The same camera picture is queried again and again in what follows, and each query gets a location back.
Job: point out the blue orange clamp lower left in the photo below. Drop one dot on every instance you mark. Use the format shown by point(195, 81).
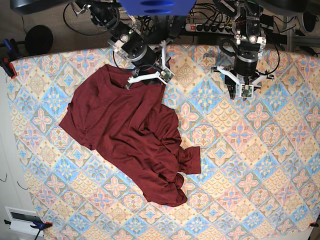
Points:
point(37, 226)

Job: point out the white floor outlet box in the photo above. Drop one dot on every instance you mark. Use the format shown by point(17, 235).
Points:
point(21, 220)

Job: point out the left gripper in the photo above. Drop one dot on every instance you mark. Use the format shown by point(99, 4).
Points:
point(234, 80)

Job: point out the blue orange clamp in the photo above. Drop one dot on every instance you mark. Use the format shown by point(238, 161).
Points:
point(37, 226)
point(6, 62)

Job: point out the maroon t-shirt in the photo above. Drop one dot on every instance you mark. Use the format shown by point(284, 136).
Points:
point(133, 130)

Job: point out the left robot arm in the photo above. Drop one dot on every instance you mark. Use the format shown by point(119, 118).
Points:
point(249, 38)

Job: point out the white power strip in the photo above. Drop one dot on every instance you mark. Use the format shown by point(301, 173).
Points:
point(208, 28)

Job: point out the patterned tile tablecloth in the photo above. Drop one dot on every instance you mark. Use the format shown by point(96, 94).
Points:
point(260, 157)

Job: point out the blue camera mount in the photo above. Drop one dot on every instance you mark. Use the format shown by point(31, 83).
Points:
point(157, 7)

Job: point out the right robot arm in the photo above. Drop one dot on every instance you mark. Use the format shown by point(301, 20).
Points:
point(147, 52)

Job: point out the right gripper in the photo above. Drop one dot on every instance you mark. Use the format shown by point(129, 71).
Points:
point(149, 74)

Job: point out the blue orange clamp upper left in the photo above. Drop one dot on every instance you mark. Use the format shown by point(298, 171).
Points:
point(6, 62)

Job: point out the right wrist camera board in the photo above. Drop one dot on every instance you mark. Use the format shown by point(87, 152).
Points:
point(166, 75)

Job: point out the black round stool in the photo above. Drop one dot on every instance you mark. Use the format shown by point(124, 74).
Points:
point(38, 40)

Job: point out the orange clamp lower right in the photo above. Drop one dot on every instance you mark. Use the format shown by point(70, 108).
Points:
point(314, 225)

